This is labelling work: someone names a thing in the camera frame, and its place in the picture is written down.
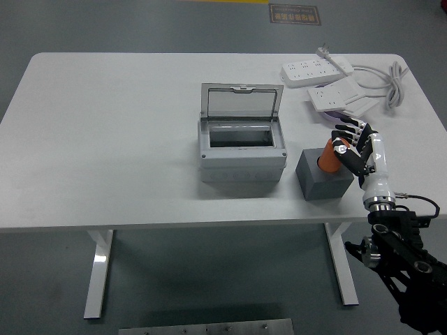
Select purple round roll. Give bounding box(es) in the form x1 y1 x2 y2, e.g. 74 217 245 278
314 83 350 123

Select white power plug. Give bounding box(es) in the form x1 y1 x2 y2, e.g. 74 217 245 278
316 43 336 62

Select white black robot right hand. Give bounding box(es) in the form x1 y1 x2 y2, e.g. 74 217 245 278
330 117 395 205

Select brown floor sign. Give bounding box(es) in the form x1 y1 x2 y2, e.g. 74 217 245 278
268 3 322 26

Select orange cylinder battery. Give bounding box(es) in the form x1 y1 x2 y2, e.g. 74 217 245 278
316 137 350 174

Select grey plastic electrical box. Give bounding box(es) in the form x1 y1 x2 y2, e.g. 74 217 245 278
197 113 289 184

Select white table leg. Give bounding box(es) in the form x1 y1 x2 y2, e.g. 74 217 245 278
83 229 115 319
324 222 360 307

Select transparent hinged box lid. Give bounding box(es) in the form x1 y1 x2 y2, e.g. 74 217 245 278
200 82 284 123

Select long white power strip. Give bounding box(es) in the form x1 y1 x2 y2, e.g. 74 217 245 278
279 57 354 88

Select grey metal plate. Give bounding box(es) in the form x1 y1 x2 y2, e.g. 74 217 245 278
118 318 294 335

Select white power cable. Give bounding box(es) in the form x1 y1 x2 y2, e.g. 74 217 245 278
351 61 410 112

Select grey foam block holder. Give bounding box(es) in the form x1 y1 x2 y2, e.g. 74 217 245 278
295 148 356 202

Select white socket panel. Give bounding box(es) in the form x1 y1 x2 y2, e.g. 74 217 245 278
307 76 364 111

